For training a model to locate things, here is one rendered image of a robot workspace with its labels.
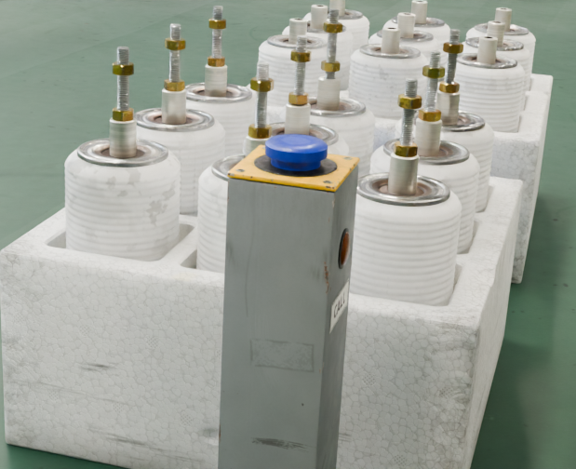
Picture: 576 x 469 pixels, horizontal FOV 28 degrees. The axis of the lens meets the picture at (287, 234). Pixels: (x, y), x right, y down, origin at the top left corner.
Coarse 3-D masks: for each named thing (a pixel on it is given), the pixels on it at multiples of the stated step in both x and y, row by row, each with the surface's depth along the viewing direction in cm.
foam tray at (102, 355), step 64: (512, 192) 116; (0, 256) 95; (64, 256) 94; (192, 256) 97; (512, 256) 120; (64, 320) 95; (128, 320) 93; (192, 320) 92; (384, 320) 87; (448, 320) 86; (64, 384) 97; (128, 384) 95; (192, 384) 94; (384, 384) 89; (448, 384) 87; (64, 448) 99; (128, 448) 97; (192, 448) 96; (384, 448) 91; (448, 448) 89
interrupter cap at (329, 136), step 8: (272, 128) 106; (280, 128) 107; (312, 128) 107; (320, 128) 107; (328, 128) 107; (312, 136) 106; (320, 136) 105; (328, 136) 105; (336, 136) 104; (328, 144) 103
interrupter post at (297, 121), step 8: (288, 104) 104; (304, 104) 104; (288, 112) 104; (296, 112) 103; (304, 112) 103; (288, 120) 104; (296, 120) 104; (304, 120) 104; (288, 128) 104; (296, 128) 104; (304, 128) 104
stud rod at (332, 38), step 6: (330, 12) 112; (336, 12) 112; (330, 18) 113; (336, 18) 112; (330, 36) 113; (336, 36) 113; (330, 42) 113; (336, 42) 113; (330, 48) 113; (336, 48) 114; (330, 54) 114; (330, 60) 114; (330, 72) 114; (330, 78) 114
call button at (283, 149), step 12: (276, 144) 73; (288, 144) 73; (300, 144) 74; (312, 144) 74; (324, 144) 74; (276, 156) 73; (288, 156) 73; (300, 156) 73; (312, 156) 73; (324, 156) 74; (288, 168) 73; (300, 168) 73; (312, 168) 74
